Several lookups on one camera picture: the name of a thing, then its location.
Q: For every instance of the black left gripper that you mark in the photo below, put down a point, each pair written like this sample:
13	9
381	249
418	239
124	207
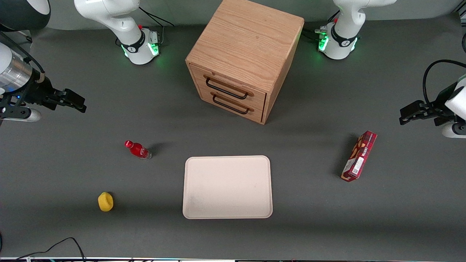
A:
434	108

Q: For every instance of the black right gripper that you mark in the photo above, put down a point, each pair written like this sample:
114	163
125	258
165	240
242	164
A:
40	91

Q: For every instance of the wooden drawer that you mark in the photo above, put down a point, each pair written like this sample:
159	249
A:
236	107
233	82

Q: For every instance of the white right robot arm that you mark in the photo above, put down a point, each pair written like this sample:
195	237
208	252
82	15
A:
127	25

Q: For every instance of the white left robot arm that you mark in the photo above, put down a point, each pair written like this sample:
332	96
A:
344	32

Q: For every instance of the wooden drawer cabinet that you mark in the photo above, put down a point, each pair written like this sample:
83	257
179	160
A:
247	40

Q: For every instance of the red snack box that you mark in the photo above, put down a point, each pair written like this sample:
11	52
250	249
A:
358	156

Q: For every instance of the red plastic bottle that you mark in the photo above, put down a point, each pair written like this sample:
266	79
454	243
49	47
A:
138	150

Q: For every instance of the yellow rounded toy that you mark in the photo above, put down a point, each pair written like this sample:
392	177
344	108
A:
105	202

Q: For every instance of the beige rectangular tray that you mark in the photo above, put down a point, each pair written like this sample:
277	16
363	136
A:
227	187

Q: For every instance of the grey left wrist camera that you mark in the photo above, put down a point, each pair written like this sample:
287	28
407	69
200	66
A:
453	130

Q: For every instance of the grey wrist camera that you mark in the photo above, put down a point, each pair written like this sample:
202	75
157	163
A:
31	115
453	130

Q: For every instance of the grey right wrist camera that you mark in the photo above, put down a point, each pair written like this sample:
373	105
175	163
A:
31	115

